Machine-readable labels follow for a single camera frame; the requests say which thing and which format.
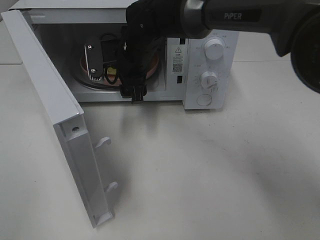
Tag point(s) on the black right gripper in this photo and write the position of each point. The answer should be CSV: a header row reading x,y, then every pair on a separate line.
x,y
134,54

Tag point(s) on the pink round plate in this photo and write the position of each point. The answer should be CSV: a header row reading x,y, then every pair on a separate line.
x,y
103,82

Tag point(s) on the round white door button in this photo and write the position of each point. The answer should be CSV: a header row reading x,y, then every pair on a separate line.
x,y
204,100

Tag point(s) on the white timer knob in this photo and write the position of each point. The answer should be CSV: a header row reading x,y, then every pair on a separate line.
x,y
209,80

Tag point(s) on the white microwave door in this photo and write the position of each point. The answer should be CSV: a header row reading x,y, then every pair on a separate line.
x,y
65,114

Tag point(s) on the white bread sandwich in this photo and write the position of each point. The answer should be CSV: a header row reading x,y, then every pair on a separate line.
x,y
111,72

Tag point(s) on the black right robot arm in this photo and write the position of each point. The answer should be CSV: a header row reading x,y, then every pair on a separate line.
x,y
293,26

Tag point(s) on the glass microwave turntable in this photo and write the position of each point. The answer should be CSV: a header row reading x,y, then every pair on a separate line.
x,y
153,83

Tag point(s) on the white microwave oven body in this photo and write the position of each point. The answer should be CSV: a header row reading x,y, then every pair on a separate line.
x,y
63,26

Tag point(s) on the upper white power knob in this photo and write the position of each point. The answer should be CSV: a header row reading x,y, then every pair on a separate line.
x,y
214,48

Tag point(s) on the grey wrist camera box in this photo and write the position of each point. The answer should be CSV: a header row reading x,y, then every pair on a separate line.
x,y
94,59

